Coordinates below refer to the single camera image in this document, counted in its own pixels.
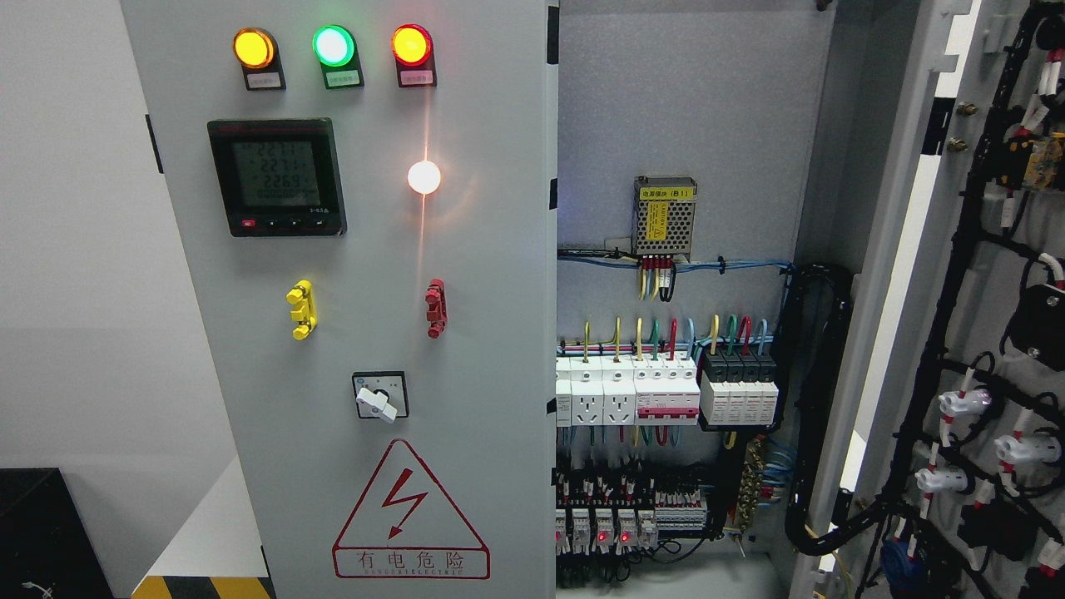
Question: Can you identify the black box at left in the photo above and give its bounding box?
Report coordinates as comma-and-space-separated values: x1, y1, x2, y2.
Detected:
1, 468, 111, 598

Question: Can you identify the red indicator lamp left door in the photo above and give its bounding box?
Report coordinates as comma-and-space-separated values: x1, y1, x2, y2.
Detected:
391, 23, 438, 88

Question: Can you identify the white glowing indicator lamp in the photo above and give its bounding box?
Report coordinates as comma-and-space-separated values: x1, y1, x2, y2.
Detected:
407, 160, 442, 195

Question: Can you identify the yellow indicator lamp left door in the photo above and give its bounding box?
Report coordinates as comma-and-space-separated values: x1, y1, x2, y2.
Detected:
232, 27, 286, 91

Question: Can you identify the white rotary selector switch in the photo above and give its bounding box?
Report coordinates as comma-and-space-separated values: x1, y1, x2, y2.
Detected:
351, 370, 409, 423

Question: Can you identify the black corrugated cable conduit right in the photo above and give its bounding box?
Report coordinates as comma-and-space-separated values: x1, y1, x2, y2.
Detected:
782, 262, 908, 558

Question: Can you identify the grey cabinet door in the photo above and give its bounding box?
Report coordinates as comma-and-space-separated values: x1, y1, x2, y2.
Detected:
121, 1, 557, 598
772, 1, 1063, 598

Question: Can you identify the red electric hazard warning sticker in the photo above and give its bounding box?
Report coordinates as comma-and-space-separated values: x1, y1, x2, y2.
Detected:
332, 438, 491, 579

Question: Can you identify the black digital power meter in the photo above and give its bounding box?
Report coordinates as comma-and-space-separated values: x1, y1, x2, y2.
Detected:
208, 117, 346, 236

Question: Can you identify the yellow terminal connector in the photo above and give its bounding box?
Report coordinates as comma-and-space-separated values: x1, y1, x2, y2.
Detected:
285, 280, 317, 340

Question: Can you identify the red terminal connector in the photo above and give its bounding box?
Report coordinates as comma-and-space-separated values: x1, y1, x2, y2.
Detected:
424, 278, 448, 339

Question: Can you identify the green indicator lamp left door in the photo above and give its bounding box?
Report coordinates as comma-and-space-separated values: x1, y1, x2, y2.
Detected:
312, 25, 364, 90

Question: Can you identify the grey cabinet body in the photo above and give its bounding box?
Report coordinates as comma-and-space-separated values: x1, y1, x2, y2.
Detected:
545, 0, 924, 599

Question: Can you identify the black white surge protector block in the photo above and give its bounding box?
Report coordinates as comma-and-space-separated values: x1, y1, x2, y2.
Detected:
699, 352, 780, 431

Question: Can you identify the white socket breaker row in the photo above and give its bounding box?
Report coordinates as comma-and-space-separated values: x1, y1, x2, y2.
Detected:
555, 355, 700, 428

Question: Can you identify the metal mesh power supply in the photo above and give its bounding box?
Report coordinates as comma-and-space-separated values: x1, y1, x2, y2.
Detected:
630, 176, 697, 255

